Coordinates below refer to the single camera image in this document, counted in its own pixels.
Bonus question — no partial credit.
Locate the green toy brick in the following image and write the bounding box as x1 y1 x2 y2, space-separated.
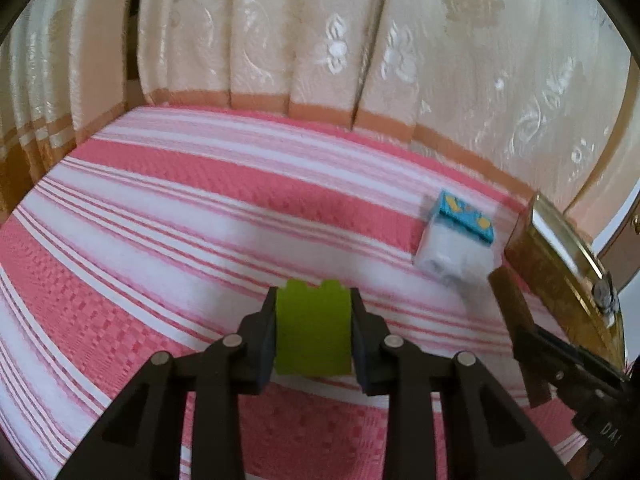
274 280 352 378

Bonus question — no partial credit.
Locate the blue patterned toy block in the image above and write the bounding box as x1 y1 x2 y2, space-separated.
430 191 495 246

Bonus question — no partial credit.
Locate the gold metal tin box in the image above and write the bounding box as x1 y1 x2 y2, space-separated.
504 193 626 368

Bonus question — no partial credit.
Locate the brown wooden door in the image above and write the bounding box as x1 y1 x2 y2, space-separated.
592 192 640 292

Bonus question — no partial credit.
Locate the white translucent plastic box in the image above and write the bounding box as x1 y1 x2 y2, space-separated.
412 214 499 290

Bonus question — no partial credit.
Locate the pink striped bedspread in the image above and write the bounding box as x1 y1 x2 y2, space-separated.
0 104 591 480

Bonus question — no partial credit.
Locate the cream floral curtain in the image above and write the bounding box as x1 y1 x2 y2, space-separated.
1 0 639 236

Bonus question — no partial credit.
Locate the brown small block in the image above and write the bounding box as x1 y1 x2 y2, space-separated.
488 266 551 408

